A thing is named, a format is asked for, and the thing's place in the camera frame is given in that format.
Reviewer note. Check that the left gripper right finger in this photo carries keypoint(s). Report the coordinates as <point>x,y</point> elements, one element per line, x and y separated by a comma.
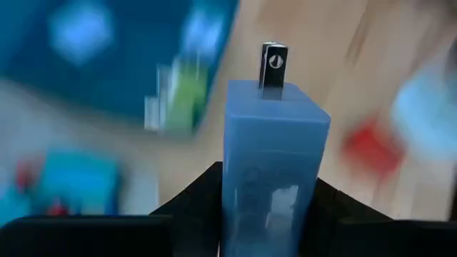
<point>375,239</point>

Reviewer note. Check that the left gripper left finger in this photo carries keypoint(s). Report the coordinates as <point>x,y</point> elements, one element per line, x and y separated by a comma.
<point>107,239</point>

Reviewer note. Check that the teal digital timer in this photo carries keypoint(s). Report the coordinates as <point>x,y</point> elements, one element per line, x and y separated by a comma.
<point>78,178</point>

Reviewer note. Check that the red wall charger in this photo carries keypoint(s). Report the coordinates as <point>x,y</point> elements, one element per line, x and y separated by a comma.
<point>371,148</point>

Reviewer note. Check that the long blue wall charger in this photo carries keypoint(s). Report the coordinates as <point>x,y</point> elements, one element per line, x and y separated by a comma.
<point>275,150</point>

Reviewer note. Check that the lavender blue wall charger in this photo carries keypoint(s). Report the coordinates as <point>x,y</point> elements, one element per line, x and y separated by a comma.
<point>425,114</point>

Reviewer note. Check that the small green plug adapter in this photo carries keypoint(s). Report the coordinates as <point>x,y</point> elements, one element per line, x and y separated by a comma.
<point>185,100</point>

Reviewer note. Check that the light blue small box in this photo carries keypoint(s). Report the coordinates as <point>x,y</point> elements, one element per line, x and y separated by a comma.
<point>80,34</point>

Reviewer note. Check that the blue plastic bin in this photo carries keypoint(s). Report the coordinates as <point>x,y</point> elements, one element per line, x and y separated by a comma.
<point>125,71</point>

